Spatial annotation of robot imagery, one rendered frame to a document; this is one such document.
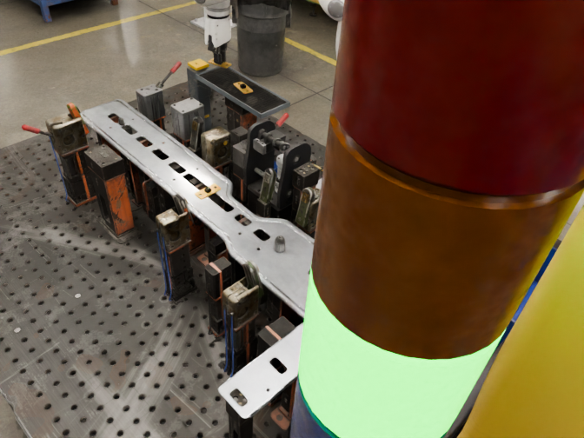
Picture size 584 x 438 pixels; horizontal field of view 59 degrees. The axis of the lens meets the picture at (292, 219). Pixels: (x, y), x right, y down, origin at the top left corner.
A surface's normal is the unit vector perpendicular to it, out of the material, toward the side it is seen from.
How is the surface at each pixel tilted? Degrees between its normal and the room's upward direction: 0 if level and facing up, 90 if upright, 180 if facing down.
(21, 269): 0
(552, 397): 91
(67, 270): 0
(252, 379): 0
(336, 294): 90
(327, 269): 90
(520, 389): 91
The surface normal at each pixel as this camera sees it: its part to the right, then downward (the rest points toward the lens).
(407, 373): -0.11, 0.66
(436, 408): 0.27, 0.66
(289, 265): 0.06, -0.74
